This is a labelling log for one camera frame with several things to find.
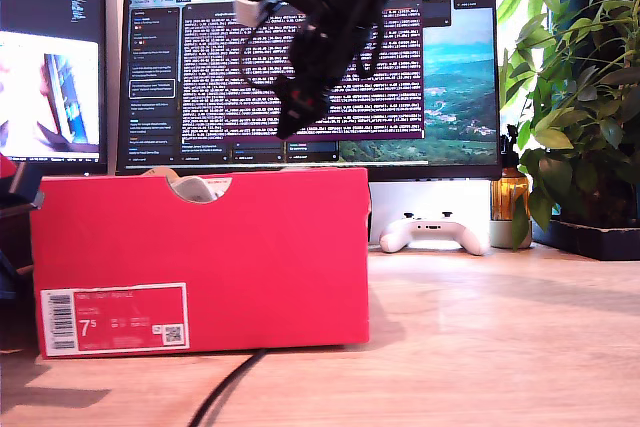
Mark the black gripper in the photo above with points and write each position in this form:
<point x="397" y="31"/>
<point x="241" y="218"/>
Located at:
<point x="330" y="57"/>

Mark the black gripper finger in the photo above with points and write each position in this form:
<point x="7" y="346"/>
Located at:
<point x="32" y="199"/>

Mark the blue suede sneaker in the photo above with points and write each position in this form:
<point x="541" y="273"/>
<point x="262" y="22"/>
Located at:
<point x="195" y="189"/>

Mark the red cardboard shoebox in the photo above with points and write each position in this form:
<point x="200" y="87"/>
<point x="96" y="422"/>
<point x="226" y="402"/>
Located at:
<point x="225" y="257"/>

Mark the tan packing paper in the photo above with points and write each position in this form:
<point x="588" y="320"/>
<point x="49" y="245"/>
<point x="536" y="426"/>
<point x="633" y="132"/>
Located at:
<point x="160" y="174"/>

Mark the large black computer monitor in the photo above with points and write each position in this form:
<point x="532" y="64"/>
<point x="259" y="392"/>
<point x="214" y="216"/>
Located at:
<point x="450" y="97"/>

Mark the white game controller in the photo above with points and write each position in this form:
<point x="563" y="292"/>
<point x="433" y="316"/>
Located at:
<point x="430" y="232"/>

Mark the amber pump bottle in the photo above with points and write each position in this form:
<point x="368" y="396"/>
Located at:
<point x="507" y="192"/>

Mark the white ceramic pot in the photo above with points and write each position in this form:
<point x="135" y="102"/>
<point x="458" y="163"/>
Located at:
<point x="500" y="234"/>

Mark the dark green potted plant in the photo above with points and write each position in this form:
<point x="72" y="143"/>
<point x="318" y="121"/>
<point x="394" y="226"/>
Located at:
<point x="585" y="172"/>

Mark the black plant tray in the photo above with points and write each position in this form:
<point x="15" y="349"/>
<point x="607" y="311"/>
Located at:
<point x="575" y="239"/>

